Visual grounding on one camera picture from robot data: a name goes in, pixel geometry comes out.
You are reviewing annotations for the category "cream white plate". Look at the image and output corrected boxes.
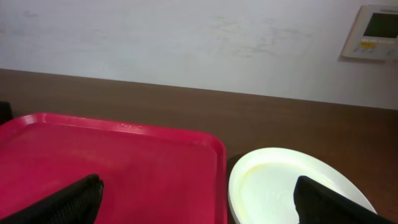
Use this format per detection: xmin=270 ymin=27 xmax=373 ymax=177
xmin=228 ymin=147 xmax=374 ymax=224

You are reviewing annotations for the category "white wall control panel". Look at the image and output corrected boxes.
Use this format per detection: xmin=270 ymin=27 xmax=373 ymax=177
xmin=341 ymin=5 xmax=397 ymax=61

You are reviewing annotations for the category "red plastic tray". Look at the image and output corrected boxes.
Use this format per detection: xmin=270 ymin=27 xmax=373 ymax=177
xmin=1 ymin=113 xmax=228 ymax=223

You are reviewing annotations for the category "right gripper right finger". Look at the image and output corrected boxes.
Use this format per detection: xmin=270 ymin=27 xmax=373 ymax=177
xmin=294 ymin=175 xmax=394 ymax=224

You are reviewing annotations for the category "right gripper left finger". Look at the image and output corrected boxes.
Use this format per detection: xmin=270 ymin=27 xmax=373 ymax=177
xmin=1 ymin=174 xmax=104 ymax=224

